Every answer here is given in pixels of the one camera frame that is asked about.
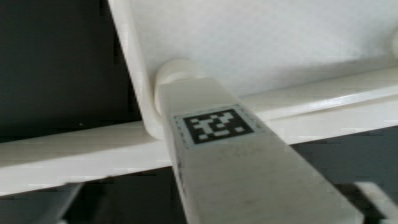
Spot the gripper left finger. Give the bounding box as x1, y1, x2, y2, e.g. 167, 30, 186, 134
25, 183, 83, 224

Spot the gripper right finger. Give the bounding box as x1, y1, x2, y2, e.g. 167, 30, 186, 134
336, 182, 398, 224

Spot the white leg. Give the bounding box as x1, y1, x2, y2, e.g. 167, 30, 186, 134
156, 78, 364, 224

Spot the white square desk top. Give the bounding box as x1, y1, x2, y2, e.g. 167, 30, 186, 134
0, 0, 398, 196

